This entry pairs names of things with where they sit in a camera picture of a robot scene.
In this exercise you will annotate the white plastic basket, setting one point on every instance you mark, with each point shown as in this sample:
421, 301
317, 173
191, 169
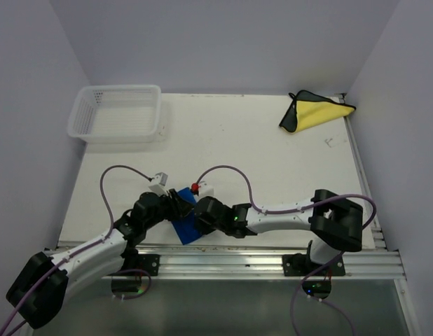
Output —
116, 114

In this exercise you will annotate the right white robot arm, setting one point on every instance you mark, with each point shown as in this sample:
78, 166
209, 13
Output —
336, 222

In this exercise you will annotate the yellow and black towel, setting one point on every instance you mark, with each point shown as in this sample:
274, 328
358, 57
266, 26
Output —
308, 110

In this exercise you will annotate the blue towel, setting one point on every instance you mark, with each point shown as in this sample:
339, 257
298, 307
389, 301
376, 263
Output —
185, 229

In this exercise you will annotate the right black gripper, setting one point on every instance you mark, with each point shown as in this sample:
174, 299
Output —
203, 229

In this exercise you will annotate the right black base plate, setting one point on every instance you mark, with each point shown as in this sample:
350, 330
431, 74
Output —
300, 265

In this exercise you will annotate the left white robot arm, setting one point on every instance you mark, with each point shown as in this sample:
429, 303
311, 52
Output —
46, 282

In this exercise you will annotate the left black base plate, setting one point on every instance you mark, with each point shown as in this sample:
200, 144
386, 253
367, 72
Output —
149, 263

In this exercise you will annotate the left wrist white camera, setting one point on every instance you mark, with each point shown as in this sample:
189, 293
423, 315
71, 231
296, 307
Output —
158, 183

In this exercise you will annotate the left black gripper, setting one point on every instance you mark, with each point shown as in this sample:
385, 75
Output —
179, 206

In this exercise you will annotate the aluminium mounting rail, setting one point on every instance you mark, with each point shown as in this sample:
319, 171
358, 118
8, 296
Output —
206, 263

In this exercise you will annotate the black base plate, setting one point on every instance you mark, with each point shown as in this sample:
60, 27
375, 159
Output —
149, 263
300, 265

